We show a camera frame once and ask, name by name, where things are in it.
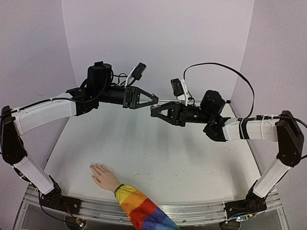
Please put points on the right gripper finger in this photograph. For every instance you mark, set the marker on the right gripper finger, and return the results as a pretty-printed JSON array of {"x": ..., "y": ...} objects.
[
  {"x": 166, "y": 106},
  {"x": 165, "y": 116}
]

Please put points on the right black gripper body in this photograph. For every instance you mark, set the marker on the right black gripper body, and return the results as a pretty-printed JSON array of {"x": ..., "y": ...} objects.
[{"x": 180, "y": 114}]

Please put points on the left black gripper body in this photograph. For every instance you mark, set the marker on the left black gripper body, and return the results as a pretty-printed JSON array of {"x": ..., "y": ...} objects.
[{"x": 129, "y": 100}]

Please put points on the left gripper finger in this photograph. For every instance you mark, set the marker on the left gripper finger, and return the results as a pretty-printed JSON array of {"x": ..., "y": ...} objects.
[
  {"x": 144, "y": 95},
  {"x": 145, "y": 103}
]

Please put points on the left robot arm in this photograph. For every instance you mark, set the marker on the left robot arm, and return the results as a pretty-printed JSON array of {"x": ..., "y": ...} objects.
[{"x": 97, "y": 88}]

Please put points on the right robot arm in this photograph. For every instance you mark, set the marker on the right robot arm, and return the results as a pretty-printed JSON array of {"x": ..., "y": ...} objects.
[{"x": 282, "y": 129}]

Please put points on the rainbow sleeve forearm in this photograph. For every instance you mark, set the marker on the rainbow sleeve forearm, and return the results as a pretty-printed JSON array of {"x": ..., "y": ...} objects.
[{"x": 143, "y": 213}]

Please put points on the mannequin hand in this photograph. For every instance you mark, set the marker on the mannequin hand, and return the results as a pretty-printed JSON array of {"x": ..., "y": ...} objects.
[{"x": 104, "y": 178}]

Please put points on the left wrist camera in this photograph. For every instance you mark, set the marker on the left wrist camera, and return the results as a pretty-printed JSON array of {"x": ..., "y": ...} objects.
[{"x": 135, "y": 74}]

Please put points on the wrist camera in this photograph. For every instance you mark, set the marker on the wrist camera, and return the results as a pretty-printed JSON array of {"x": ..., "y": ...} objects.
[
  {"x": 180, "y": 91},
  {"x": 135, "y": 74}
]

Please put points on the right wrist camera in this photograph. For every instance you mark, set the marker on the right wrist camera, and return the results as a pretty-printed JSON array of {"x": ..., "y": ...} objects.
[{"x": 180, "y": 91}]

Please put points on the aluminium front rail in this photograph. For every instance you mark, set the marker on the aluminium front rail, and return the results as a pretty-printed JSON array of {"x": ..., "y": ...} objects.
[{"x": 184, "y": 214}]

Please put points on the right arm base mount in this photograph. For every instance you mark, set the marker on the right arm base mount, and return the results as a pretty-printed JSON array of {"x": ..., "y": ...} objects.
[{"x": 250, "y": 205}]

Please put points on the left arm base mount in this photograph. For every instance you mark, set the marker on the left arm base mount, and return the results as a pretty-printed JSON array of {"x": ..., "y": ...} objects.
[{"x": 57, "y": 201}]

